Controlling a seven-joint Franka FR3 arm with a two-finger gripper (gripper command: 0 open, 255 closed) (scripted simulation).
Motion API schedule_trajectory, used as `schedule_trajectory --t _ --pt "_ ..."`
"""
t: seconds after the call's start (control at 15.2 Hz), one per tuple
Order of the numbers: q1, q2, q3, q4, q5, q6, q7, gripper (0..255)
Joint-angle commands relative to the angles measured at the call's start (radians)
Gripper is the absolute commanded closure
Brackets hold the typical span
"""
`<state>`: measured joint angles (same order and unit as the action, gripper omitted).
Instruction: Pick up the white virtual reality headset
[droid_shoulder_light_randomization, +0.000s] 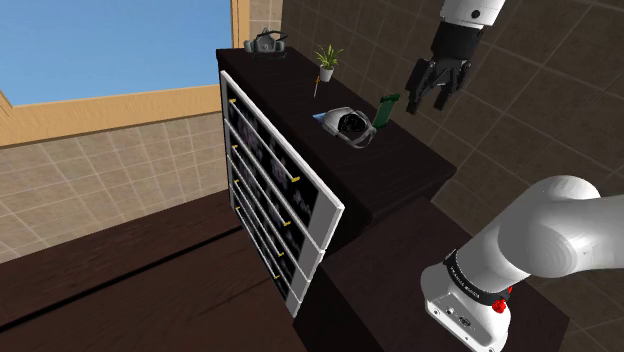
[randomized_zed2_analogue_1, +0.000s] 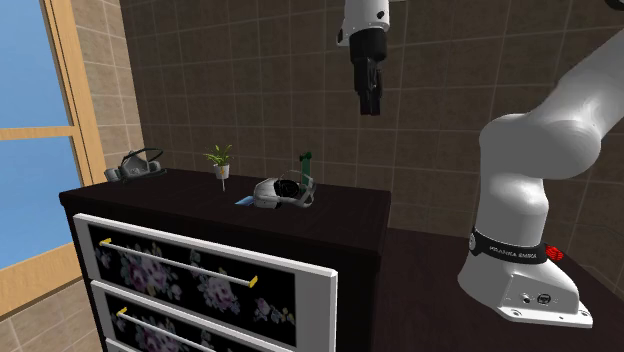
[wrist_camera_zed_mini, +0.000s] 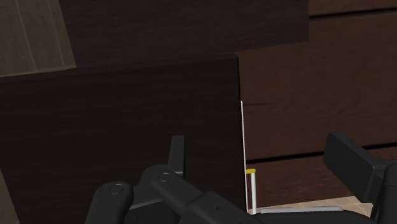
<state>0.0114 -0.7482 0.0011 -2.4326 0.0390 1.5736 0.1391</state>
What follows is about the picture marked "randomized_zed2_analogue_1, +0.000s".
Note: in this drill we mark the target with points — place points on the green upright tool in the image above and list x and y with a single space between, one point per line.
305 168

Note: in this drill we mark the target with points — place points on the dark robot stand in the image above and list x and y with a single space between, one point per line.
429 297

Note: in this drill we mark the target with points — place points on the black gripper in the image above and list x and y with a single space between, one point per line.
368 48

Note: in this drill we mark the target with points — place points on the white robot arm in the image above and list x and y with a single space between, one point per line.
521 185

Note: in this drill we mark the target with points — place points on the small potted green plant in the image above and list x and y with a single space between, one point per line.
220 161

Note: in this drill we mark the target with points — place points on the dark dresser with floral drawers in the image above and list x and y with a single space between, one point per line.
336 219

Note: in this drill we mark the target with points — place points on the wooden framed window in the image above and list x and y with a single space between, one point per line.
29 175

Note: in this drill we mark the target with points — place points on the grey respirator mask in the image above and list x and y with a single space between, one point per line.
134 166

